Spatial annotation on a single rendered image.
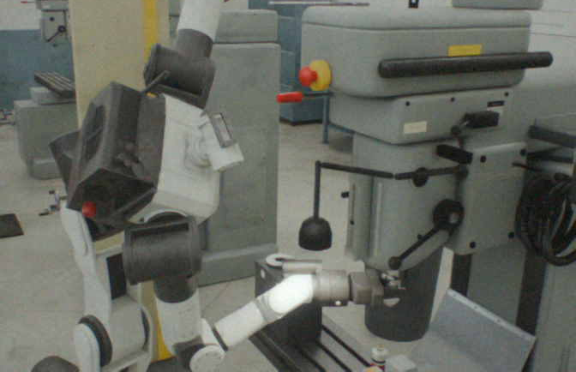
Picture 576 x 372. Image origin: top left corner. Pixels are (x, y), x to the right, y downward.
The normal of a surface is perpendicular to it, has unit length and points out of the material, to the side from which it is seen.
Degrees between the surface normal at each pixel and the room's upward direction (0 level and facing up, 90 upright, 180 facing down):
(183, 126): 58
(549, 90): 90
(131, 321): 81
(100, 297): 90
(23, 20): 90
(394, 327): 94
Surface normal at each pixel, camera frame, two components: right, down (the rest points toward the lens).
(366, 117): -0.86, 0.14
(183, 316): 0.46, 0.49
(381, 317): -0.65, 0.28
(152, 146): 0.65, -0.32
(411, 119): 0.51, 0.27
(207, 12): 0.60, -0.07
